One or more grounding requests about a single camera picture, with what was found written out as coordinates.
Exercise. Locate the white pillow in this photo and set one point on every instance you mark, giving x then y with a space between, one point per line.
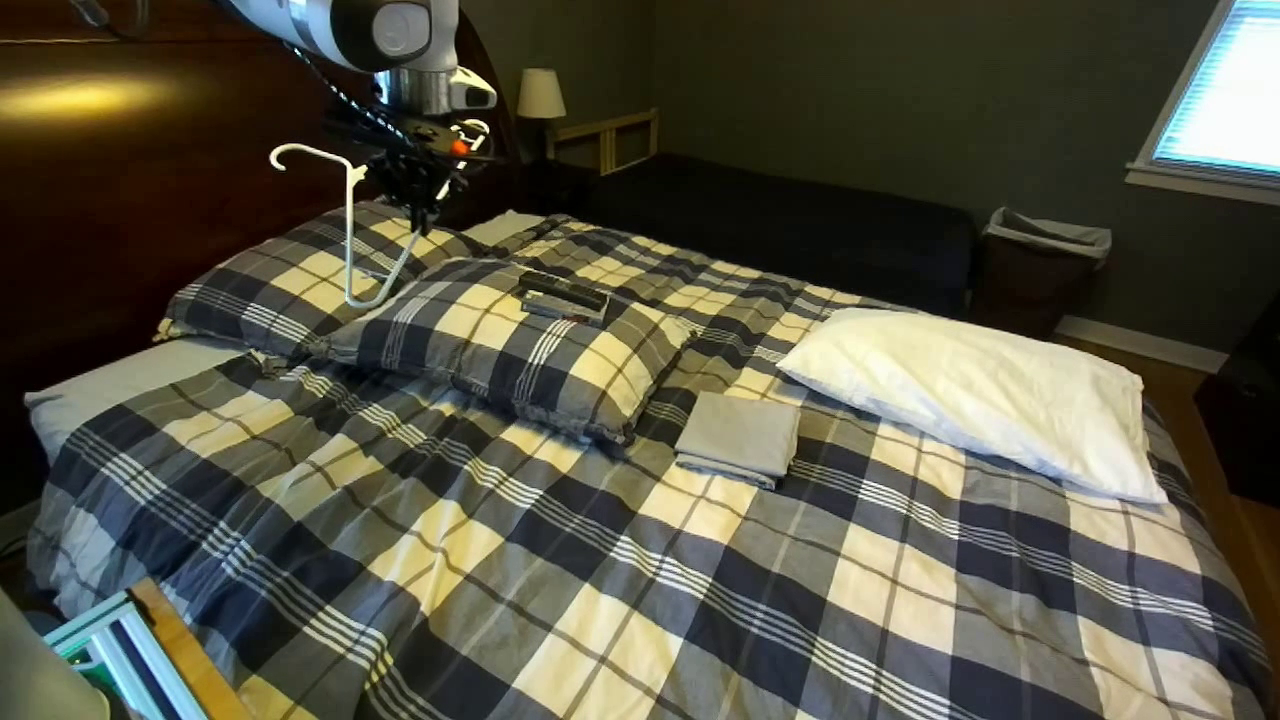
1042 407

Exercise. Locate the wooden cart board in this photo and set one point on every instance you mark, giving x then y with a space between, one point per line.
212 693

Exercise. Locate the window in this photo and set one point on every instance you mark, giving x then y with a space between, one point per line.
1218 132

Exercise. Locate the dark wooden headboard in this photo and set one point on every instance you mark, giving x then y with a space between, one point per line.
133 153

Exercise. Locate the grey bed sheet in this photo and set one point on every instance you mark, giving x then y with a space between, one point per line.
74 403

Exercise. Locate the table lamp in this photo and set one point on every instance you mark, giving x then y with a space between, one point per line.
543 104

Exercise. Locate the plaid checkered duvet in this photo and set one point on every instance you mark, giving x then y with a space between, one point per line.
365 546

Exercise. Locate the dark couch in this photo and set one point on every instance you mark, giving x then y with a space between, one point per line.
846 236

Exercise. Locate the checkered pillow near headboard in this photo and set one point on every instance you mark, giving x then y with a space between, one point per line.
290 288

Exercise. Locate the white wire hanger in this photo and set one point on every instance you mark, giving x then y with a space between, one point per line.
348 183

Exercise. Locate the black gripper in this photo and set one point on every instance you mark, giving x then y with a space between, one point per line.
417 161

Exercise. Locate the folded grey cloth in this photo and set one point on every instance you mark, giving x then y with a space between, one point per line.
740 437

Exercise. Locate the dark laundry hamper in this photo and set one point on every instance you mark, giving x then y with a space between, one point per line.
1035 269

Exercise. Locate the checkered pillow with remote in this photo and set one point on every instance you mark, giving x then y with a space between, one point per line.
505 339

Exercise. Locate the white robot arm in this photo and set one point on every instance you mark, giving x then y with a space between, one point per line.
429 104

